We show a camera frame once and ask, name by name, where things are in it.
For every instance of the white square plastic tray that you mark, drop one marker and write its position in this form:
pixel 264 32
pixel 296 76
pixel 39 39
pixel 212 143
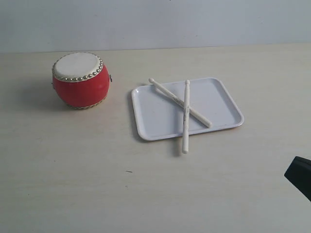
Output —
pixel 159 117

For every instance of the wooden drumstick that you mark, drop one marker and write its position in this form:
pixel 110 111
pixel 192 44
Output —
pixel 180 102
pixel 186 116

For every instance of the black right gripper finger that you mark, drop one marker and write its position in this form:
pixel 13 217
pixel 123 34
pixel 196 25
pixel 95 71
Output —
pixel 299 174

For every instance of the small red drum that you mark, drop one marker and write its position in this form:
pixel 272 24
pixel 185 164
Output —
pixel 81 79

